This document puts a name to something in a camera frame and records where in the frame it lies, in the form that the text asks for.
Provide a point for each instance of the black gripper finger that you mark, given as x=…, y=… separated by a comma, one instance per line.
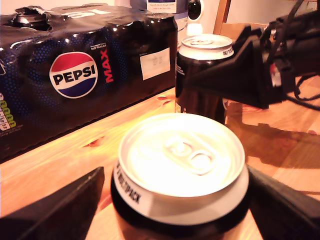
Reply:
x=240, y=75
x=287, y=215
x=62, y=212

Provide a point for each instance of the black Pepsi Max can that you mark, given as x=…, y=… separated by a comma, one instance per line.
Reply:
x=197, y=57
x=180, y=160

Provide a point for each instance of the black Pepsi Max multipack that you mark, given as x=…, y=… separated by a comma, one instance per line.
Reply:
x=75, y=75

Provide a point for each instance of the wooden chair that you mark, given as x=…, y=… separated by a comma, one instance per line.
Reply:
x=221, y=15

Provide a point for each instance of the large clear water bottle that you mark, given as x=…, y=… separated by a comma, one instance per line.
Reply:
x=181, y=15

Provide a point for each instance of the small white round camera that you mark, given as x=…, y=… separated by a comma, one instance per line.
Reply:
x=200, y=12

